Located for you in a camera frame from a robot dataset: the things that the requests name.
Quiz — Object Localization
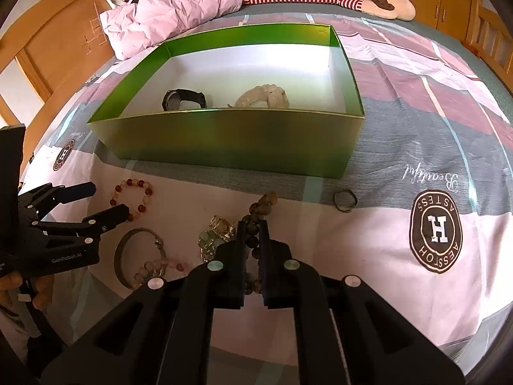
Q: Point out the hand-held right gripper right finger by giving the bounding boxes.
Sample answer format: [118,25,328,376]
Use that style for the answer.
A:
[260,220,467,385]

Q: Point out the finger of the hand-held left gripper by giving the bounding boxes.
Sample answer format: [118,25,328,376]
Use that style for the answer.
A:
[38,203,130,246]
[18,182,97,219]

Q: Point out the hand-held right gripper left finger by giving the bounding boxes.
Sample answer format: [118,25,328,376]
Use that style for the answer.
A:
[40,220,247,385]

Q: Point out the small beaded ring bracelet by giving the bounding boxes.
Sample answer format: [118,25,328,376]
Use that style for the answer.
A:
[208,214,237,243]

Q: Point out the red bead bracelet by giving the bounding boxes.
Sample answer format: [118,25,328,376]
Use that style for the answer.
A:
[109,179,154,221]

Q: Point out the pale green bead bracelet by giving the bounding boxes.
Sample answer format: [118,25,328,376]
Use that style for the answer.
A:
[198,230,222,261]

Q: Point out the silver bangle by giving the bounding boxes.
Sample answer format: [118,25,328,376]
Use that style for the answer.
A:
[113,228,165,289]

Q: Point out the dark brown bead bracelet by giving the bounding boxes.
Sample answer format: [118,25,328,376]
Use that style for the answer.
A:
[244,192,278,294]

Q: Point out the pink bead bracelet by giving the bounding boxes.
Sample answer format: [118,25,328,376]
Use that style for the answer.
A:
[133,257,193,287]

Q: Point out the dark metal ring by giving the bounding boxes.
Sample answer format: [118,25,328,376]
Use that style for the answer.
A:
[334,190,357,212]

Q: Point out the green cardboard box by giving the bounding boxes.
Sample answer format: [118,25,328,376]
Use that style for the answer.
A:
[86,23,365,180]

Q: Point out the person's left hand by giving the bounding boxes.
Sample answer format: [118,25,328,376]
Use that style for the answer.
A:
[0,270,55,310]

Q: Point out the printed bed sheet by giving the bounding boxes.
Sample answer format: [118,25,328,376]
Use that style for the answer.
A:
[18,4,513,370]

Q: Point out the black wrist watch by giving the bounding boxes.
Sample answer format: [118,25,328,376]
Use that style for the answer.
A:
[161,89,209,112]

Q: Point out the wooden headboard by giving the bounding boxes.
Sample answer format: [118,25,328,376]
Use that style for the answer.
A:
[0,0,121,129]

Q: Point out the pink pillow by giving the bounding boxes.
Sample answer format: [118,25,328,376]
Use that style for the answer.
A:
[99,0,244,60]

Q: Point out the wooden footboard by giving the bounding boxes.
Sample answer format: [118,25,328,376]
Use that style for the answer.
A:
[464,0,513,85]

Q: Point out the translucent white bead bracelet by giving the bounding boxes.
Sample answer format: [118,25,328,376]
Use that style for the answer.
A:
[226,84,291,109]

